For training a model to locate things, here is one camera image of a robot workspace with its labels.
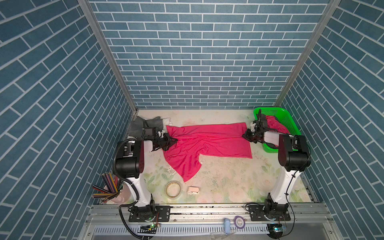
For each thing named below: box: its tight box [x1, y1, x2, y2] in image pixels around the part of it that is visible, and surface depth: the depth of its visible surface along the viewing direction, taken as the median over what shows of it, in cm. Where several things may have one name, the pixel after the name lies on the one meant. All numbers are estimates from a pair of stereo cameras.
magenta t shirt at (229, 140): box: [163, 122, 253, 182], surface depth 100 cm
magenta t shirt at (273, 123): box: [265, 115, 291, 135], surface depth 103 cm
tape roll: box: [165, 180, 182, 199], surface depth 83 cm
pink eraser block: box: [187, 186, 200, 195], surface depth 81 cm
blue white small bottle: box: [223, 218, 231, 236], surface depth 70 cm
